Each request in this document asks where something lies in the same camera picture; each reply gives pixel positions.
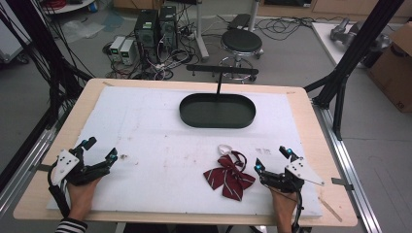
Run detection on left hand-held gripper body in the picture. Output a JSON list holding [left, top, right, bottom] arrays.
[[48, 147, 111, 187]]

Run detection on black metal frame post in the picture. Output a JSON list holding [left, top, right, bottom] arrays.
[[0, 0, 94, 192], [303, 0, 406, 142]]

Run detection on clear plastic sheet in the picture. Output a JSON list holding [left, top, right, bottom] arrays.
[[59, 18, 106, 45]]

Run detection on black flat device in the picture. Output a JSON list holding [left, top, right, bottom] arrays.
[[227, 13, 253, 31]]

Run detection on black computer tower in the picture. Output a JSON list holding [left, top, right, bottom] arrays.
[[158, 5, 180, 52], [133, 9, 160, 63]]

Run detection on thin wooden stick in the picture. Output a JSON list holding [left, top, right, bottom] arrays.
[[317, 196, 344, 223]]

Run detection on black tray stand with bar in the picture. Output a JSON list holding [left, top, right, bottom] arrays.
[[179, 63, 259, 129]]

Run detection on cardboard box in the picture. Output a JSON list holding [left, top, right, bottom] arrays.
[[367, 21, 412, 114]]

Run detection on red striped bow tie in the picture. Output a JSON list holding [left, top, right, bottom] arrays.
[[203, 144, 257, 202]]

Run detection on person's left hand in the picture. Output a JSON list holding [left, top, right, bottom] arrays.
[[66, 176, 103, 221]]

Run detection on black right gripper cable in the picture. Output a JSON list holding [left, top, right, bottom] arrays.
[[291, 190, 305, 233]]

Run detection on white foam mat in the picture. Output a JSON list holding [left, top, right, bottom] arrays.
[[46, 85, 324, 218]]

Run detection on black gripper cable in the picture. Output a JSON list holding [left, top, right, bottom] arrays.
[[47, 161, 72, 218], [291, 190, 305, 233]]

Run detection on white power supply unit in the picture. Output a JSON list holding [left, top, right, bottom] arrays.
[[109, 35, 126, 62], [119, 39, 137, 66]]

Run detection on black round stool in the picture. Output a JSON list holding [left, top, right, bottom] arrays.
[[219, 28, 265, 83]]

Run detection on round white table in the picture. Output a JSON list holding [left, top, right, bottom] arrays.
[[41, 0, 99, 16]]

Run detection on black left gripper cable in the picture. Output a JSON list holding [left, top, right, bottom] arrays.
[[47, 161, 72, 218]]

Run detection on person's right hand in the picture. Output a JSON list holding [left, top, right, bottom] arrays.
[[269, 184, 299, 221]]

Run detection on grey desk leg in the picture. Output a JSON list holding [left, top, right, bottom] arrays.
[[247, 0, 261, 33], [193, 0, 211, 63]]

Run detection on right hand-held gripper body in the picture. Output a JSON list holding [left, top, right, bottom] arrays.
[[260, 157, 326, 194]]

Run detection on green power supply units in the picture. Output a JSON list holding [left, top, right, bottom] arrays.
[[102, 18, 199, 82]]

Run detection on black floor cables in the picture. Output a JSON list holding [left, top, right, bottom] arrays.
[[254, 15, 349, 43]]

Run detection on aluminium rail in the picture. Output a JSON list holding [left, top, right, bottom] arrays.
[[311, 98, 384, 233], [0, 124, 64, 216]]

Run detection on wooden table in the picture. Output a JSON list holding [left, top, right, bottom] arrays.
[[13, 77, 359, 228]]

